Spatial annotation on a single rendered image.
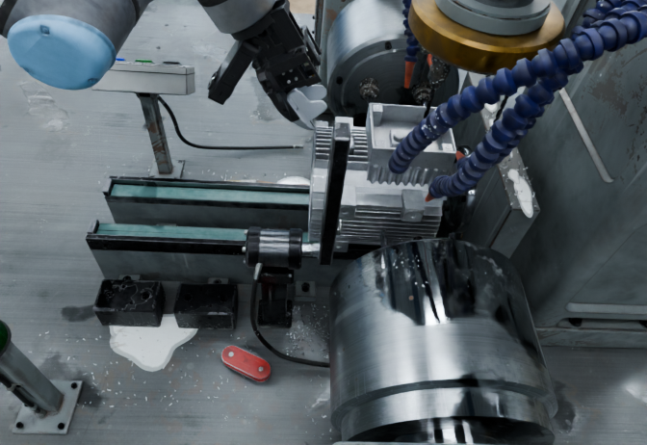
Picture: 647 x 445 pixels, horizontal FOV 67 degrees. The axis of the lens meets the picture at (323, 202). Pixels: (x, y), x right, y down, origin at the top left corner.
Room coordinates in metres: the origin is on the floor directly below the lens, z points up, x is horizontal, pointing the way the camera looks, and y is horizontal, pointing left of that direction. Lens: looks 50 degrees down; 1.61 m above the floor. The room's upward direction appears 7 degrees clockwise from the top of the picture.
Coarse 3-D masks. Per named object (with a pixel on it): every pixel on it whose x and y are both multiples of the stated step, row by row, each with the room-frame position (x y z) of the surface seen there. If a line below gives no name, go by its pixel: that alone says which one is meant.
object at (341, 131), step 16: (336, 128) 0.42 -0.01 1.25; (336, 144) 0.40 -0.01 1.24; (352, 144) 0.41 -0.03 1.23; (336, 160) 0.40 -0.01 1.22; (336, 176) 0.40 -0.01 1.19; (336, 192) 0.40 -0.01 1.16; (336, 208) 0.40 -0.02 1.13; (336, 224) 0.40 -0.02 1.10; (320, 240) 0.41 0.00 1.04; (320, 256) 0.40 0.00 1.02
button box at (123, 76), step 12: (108, 72) 0.70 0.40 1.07; (120, 72) 0.70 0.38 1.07; (132, 72) 0.71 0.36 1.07; (144, 72) 0.71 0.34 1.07; (156, 72) 0.71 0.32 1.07; (168, 72) 0.71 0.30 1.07; (180, 72) 0.72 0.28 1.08; (192, 72) 0.75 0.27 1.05; (96, 84) 0.69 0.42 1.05; (108, 84) 0.69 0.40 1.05; (120, 84) 0.69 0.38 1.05; (132, 84) 0.70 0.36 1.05; (144, 84) 0.70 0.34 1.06; (156, 84) 0.70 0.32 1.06; (168, 84) 0.70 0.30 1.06; (180, 84) 0.71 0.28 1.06; (192, 84) 0.74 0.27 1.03
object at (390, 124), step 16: (368, 112) 0.60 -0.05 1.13; (384, 112) 0.60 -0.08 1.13; (400, 112) 0.60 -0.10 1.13; (416, 112) 0.60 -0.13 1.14; (368, 128) 0.57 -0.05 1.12; (384, 128) 0.58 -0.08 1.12; (400, 128) 0.59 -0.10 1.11; (368, 144) 0.54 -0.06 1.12; (384, 144) 0.51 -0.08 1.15; (432, 144) 0.56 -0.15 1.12; (448, 144) 0.53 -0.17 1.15; (368, 160) 0.52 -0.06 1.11; (384, 160) 0.51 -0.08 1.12; (416, 160) 0.51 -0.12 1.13; (432, 160) 0.51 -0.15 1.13; (448, 160) 0.51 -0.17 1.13; (368, 176) 0.50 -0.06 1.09; (384, 176) 0.51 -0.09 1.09; (400, 176) 0.50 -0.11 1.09; (416, 176) 0.51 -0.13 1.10; (432, 176) 0.51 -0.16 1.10
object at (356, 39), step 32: (352, 0) 0.96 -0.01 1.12; (384, 0) 0.89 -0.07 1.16; (352, 32) 0.82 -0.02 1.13; (384, 32) 0.78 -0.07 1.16; (352, 64) 0.76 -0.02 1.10; (384, 64) 0.76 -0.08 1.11; (416, 64) 0.77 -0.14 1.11; (352, 96) 0.76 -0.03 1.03; (384, 96) 0.76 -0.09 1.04; (416, 96) 0.74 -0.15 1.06; (448, 96) 0.78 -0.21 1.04
